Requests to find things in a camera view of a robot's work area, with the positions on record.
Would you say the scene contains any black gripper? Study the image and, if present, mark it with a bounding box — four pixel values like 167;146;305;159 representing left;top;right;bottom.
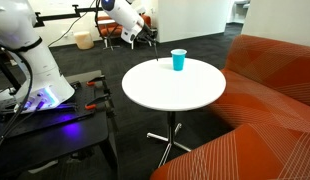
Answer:
136;23;159;47

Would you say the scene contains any blue plastic cup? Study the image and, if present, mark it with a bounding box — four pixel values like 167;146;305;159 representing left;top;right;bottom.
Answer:
170;48;188;72

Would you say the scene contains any small orange lounge sofa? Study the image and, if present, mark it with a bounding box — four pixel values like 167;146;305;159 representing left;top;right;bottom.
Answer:
96;14;153;39

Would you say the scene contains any small white side table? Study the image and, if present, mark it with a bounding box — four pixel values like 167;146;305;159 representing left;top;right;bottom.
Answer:
93;18;121;52

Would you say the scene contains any beige round stool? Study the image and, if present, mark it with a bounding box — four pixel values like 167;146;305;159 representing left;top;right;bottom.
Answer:
73;30;95;51

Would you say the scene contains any orange black spring clamp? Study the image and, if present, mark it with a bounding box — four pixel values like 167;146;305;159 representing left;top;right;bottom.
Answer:
84;93;113;111
85;75;108;87

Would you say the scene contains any orange patterned sofa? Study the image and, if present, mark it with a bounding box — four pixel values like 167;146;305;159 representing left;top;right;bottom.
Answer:
149;34;310;180

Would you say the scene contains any black workbench table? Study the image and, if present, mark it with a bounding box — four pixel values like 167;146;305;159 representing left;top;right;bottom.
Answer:
0;69;121;180

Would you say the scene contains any white floor object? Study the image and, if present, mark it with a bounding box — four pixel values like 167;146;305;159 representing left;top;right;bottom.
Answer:
27;159;59;175

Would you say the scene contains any white round pedestal table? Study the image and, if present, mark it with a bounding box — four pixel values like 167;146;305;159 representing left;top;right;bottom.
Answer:
121;57;227;169

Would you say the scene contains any thin black hanging cable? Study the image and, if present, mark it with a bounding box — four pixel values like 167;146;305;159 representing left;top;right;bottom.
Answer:
47;0;97;48

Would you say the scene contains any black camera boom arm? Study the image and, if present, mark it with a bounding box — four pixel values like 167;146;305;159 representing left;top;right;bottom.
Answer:
34;3;111;28

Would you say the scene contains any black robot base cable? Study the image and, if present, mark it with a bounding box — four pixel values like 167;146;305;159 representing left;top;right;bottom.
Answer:
0;41;35;155

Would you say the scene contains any black stand post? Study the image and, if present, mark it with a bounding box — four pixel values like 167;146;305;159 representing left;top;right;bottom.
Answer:
0;49;22;98

